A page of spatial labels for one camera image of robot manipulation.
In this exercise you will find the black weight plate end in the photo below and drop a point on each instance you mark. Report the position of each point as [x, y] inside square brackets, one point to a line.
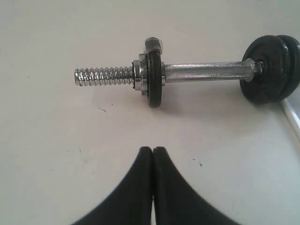
[153, 50]

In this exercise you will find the black weight plate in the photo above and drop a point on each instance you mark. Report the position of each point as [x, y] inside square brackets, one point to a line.
[293, 80]
[272, 63]

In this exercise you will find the chrome threaded dumbbell bar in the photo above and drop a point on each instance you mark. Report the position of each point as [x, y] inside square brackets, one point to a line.
[173, 73]

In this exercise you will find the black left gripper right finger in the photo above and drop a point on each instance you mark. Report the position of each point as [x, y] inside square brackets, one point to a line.
[176, 202]

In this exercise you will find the chrome spinlock collar nut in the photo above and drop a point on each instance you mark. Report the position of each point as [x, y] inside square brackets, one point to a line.
[140, 71]

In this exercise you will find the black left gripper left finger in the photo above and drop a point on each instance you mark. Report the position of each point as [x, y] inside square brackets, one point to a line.
[130, 203]

